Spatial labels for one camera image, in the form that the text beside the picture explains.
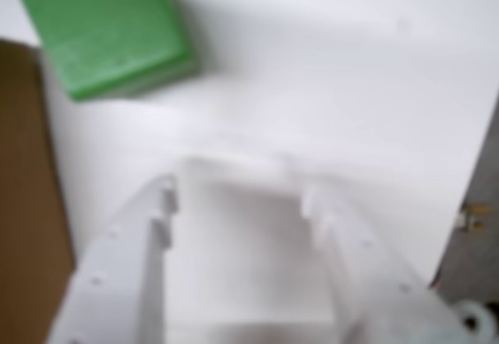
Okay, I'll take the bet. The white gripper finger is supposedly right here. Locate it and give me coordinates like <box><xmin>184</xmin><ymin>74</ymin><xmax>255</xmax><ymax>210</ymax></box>
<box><xmin>299</xmin><ymin>176</ymin><xmax>498</xmax><ymax>344</ymax></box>
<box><xmin>46</xmin><ymin>175</ymin><xmax>179</xmax><ymax>344</ymax></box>

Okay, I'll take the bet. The brown black table clamp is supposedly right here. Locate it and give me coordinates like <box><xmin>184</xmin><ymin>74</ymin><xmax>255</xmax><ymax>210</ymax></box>
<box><xmin>455</xmin><ymin>201</ymin><xmax>494</xmax><ymax>232</ymax></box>

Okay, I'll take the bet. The brown cardboard box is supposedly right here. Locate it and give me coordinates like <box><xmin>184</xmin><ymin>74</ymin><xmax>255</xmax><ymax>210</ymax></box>
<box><xmin>0</xmin><ymin>38</ymin><xmax>77</xmax><ymax>344</ymax></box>

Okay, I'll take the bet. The green cube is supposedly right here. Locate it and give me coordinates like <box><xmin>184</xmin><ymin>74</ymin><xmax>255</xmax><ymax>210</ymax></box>
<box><xmin>13</xmin><ymin>0</ymin><xmax>200</xmax><ymax>103</ymax></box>

